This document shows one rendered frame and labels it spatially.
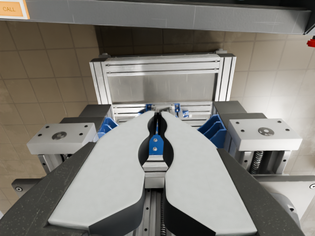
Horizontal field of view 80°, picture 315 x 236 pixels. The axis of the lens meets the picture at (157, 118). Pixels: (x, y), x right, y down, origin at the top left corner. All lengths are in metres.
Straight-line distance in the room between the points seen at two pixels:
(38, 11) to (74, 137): 0.27
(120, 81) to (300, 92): 1.32
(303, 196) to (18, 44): 1.68
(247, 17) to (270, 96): 1.30
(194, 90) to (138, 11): 0.90
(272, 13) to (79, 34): 1.21
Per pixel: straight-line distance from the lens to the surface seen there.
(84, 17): 0.41
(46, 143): 0.52
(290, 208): 0.58
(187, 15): 0.39
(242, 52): 1.47
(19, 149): 2.20
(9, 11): 0.46
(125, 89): 1.24
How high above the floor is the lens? 1.34
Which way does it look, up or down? 59 degrees down
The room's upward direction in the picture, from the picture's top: 177 degrees counter-clockwise
